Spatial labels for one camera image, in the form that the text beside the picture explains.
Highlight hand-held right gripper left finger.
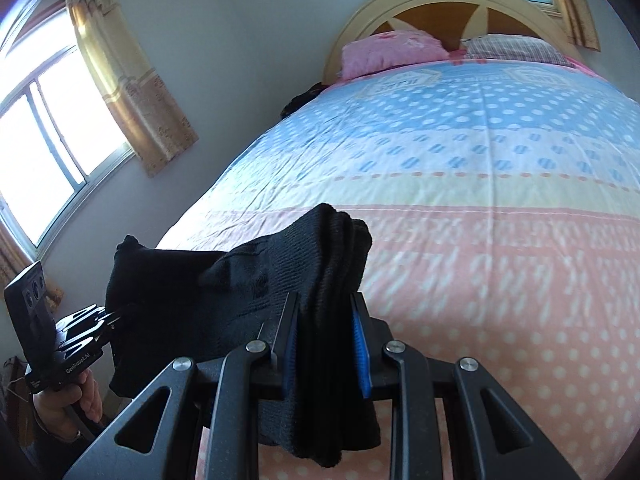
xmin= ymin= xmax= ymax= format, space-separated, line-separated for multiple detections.
xmin=62 ymin=292 xmax=301 ymax=480

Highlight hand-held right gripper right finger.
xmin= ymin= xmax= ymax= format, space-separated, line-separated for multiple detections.
xmin=350 ymin=291 xmax=583 ymax=480

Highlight black pants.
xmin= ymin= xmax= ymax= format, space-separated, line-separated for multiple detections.
xmin=105 ymin=203 xmax=383 ymax=467

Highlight person's left forearm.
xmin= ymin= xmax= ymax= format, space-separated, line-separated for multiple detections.
xmin=20 ymin=422 xmax=108 ymax=480

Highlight person's left hand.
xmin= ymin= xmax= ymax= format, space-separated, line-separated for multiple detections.
xmin=34 ymin=371 xmax=103 ymax=442

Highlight yellow patterned curtain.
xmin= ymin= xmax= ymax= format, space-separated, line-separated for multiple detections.
xmin=65 ymin=0 xmax=200 ymax=177
xmin=0 ymin=220 xmax=65 ymax=311
xmin=542 ymin=0 xmax=601 ymax=52

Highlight dotted pink blue bedsheet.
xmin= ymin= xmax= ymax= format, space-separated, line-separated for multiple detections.
xmin=155 ymin=57 xmax=640 ymax=480

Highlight large side window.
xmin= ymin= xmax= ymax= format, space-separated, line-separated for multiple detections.
xmin=0 ymin=45 xmax=136 ymax=261

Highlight dark cloth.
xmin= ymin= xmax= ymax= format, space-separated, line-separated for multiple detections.
xmin=280 ymin=81 xmax=331 ymax=121

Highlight pink pillow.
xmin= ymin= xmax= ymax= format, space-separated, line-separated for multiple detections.
xmin=341 ymin=30 xmax=448 ymax=81

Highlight striped pillow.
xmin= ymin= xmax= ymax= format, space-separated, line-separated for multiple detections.
xmin=460 ymin=34 xmax=573 ymax=67

